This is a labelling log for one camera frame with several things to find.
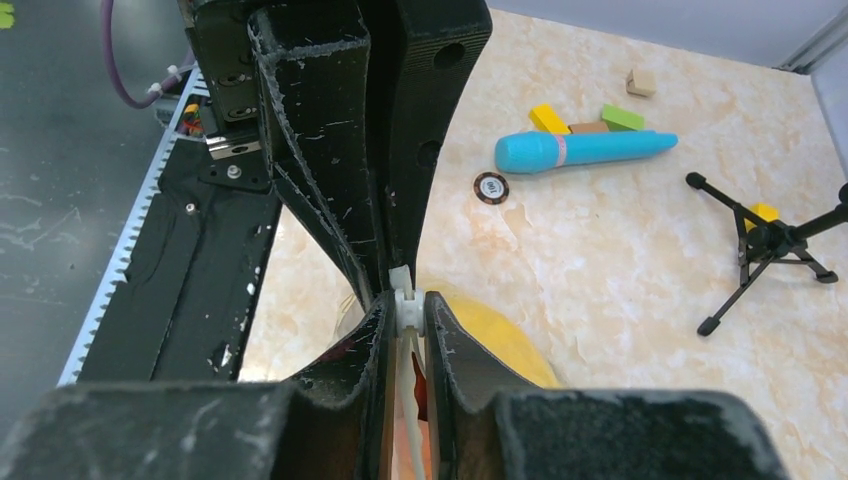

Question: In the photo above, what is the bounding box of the brown wooden block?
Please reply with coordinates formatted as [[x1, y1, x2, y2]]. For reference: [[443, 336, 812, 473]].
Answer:
[[569, 121, 610, 134]]

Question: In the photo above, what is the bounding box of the beige wooden block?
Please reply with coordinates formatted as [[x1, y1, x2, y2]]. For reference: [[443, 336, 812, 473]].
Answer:
[[625, 69, 657, 98]]

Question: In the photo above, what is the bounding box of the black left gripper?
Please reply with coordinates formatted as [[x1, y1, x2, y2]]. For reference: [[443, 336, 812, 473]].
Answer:
[[178, 0, 382, 307]]

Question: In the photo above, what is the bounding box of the yellow pear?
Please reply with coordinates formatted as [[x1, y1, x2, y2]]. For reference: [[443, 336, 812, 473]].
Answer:
[[426, 282, 564, 389]]

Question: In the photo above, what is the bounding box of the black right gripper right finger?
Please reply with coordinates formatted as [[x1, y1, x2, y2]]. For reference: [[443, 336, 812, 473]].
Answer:
[[424, 292, 788, 479]]

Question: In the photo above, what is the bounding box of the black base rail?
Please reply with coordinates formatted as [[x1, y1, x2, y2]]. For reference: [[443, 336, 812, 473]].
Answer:
[[59, 71, 281, 385]]

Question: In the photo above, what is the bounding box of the clear zip top bag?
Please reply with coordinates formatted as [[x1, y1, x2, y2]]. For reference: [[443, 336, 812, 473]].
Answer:
[[334, 264, 564, 480]]

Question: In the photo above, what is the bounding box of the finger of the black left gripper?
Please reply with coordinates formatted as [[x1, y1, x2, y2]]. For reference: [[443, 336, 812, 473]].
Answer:
[[360, 0, 493, 268]]

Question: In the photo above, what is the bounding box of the green wooden block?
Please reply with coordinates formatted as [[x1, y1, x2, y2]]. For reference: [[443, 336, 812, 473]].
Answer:
[[601, 104, 645, 131]]

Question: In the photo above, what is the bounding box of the yellow block behind tripod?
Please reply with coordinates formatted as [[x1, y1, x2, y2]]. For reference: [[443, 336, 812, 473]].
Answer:
[[744, 203, 779, 232]]

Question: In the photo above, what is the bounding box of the yellow wooden block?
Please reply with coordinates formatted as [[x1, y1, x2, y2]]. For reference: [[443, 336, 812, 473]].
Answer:
[[528, 104, 571, 135]]

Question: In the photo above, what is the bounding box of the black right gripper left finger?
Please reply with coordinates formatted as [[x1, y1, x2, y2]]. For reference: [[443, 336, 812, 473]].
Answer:
[[1, 293, 396, 479]]

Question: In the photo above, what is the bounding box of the pink microphone on tripod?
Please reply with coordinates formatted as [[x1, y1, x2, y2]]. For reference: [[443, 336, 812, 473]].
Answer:
[[685, 172, 847, 337]]

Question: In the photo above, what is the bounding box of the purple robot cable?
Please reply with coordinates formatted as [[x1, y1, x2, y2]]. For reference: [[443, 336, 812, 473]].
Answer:
[[99, 0, 197, 111]]

